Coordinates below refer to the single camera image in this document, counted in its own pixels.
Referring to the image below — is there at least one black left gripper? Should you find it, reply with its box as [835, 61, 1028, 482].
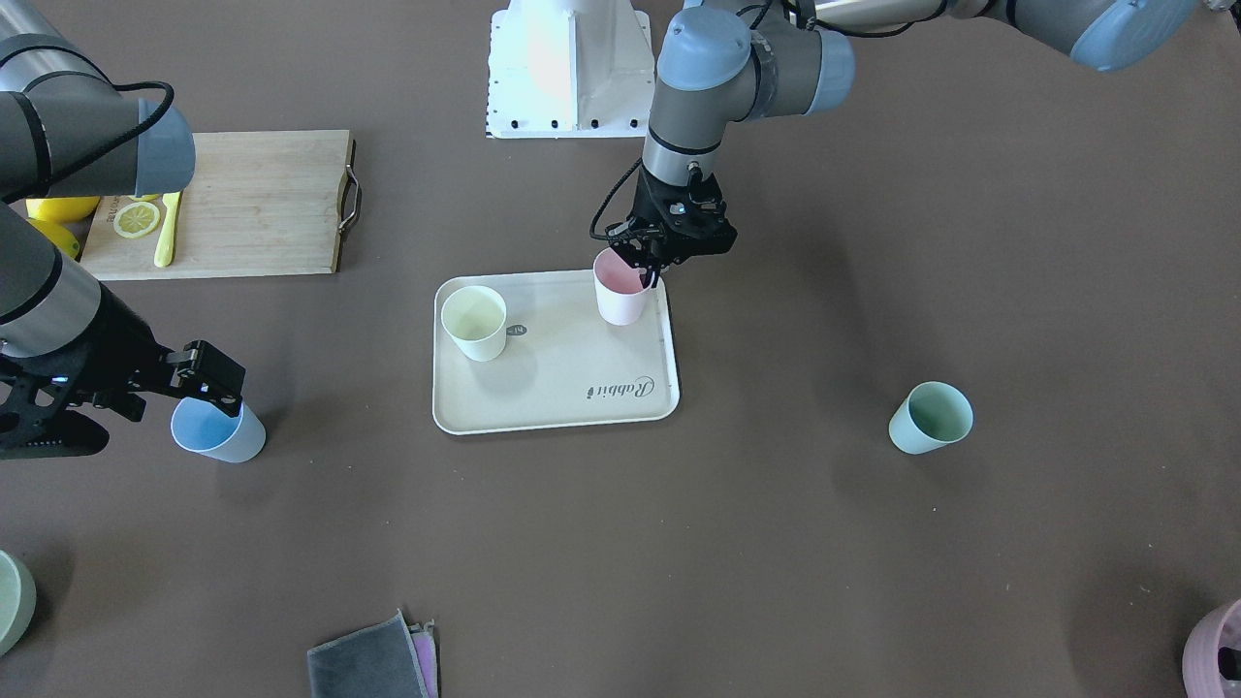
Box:
[606, 164, 738, 289]

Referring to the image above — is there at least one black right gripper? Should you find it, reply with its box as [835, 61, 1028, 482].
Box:
[1, 291, 244, 460]

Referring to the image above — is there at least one pink plastic cup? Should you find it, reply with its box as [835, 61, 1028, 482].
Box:
[592, 248, 649, 327]

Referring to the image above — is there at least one blue plastic cup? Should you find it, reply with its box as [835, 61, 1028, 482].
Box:
[170, 397, 267, 463]

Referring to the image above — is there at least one cream plastic cup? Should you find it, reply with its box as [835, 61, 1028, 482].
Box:
[441, 284, 508, 361]

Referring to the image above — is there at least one green plastic cup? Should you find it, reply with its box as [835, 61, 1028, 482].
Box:
[889, 381, 974, 455]

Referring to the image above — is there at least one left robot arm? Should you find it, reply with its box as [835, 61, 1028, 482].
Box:
[592, 1, 1195, 288]

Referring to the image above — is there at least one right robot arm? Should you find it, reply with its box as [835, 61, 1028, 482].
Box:
[1, 1, 244, 460]

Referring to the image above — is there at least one cream rabbit tray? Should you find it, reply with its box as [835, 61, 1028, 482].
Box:
[431, 270, 680, 433]

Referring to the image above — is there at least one yellow plastic knife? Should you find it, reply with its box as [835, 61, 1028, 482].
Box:
[151, 191, 182, 270]

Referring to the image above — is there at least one lemon half slice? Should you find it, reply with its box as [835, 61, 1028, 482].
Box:
[110, 202, 161, 238]

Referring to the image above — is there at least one wooden cutting board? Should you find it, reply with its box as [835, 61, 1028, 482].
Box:
[79, 130, 361, 281]

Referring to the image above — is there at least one whole yellow lemon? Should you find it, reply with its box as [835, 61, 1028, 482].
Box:
[26, 219, 81, 261]
[25, 196, 101, 224]

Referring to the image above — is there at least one green ceramic bowl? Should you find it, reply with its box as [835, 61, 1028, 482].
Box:
[0, 551, 37, 655]

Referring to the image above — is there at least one grey folded cloth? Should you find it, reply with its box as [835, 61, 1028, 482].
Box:
[307, 611, 441, 697]

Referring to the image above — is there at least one pink bowl with ice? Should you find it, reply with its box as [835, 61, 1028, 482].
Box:
[1181, 600, 1240, 697]

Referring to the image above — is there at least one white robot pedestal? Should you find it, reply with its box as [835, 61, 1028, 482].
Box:
[485, 1, 654, 139]

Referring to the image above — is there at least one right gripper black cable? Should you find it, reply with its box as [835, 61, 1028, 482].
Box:
[10, 79, 175, 200]

